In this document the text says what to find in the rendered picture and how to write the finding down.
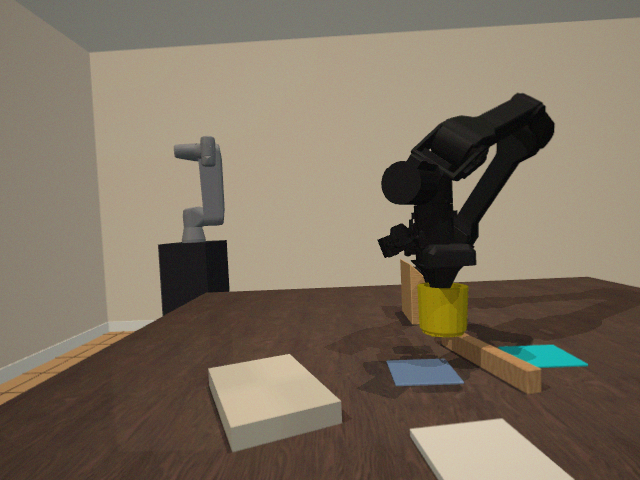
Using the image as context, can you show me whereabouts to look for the long wooden bar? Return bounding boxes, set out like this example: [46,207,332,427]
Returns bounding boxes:
[442,333,541,395]

